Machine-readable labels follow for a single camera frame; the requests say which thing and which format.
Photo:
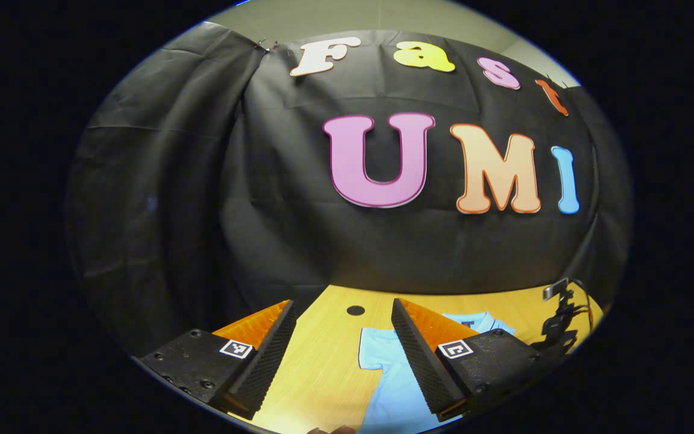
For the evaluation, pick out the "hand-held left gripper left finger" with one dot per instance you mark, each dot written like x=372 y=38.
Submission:
x=265 y=361

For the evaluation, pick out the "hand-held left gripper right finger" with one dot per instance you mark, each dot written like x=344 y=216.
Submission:
x=422 y=364

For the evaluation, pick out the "light blue T-shirt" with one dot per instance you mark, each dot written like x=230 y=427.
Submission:
x=395 y=374

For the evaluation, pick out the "black round table grommet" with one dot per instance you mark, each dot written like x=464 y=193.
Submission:
x=355 y=310

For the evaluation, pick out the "black backdrop cloth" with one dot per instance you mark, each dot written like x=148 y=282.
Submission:
x=172 y=181

